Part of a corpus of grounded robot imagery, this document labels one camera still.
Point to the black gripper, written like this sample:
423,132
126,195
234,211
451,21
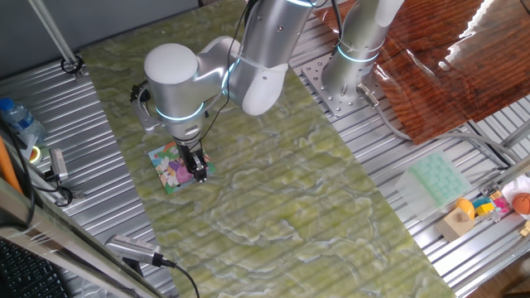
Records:
188,148

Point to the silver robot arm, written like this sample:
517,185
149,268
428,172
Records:
178,83

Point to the butterfly girl puzzle board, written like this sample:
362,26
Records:
165,169

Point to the green marble pattern mat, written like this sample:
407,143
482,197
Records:
290,186

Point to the metal clamp tool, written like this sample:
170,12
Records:
58,163

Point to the small yellow tape roll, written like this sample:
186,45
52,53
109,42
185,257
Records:
35,155

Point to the clear plastic water bottle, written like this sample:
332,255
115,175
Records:
20,120

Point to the orange rod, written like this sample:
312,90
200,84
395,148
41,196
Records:
8,165

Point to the aluminium support pole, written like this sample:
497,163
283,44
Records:
54,35

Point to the black keyboard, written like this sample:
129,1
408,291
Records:
29,273

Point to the green ice cube tray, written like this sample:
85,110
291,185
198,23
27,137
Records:
441,178

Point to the brown wood grain mat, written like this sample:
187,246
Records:
435,83

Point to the beige wooden block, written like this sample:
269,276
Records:
453,225

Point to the orange toy egg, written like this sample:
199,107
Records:
467,207

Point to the blue toy block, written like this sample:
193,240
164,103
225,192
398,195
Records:
481,202

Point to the yellow toy block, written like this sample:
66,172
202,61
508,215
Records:
485,210

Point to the pink toy block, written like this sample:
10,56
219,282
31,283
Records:
502,205

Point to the white bowl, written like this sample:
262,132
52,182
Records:
515,185

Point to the small orange basketball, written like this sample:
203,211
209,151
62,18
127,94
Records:
521,203

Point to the small yellow wooden block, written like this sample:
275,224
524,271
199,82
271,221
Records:
526,229

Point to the wrist camera with silver bracket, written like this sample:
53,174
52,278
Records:
141,107

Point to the ridged silver camera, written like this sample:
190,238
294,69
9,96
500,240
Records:
132,248

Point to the silver camera mount clamp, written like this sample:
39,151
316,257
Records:
68,194

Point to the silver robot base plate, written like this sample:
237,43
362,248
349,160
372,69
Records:
319,78

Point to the aluminium frame rail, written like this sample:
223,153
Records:
62,244

